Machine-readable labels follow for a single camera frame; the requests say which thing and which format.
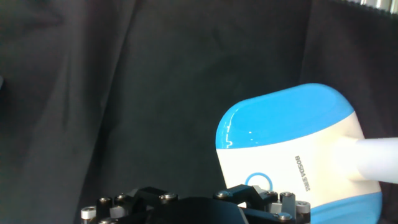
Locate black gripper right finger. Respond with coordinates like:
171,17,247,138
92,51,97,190
213,184,312,224

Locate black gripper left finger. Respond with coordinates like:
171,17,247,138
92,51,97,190
80,186,180,224

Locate blue white handheld appliance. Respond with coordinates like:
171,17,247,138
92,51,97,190
215,83,398,224

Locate black cloth with blue print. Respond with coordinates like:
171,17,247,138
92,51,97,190
0,0,398,224

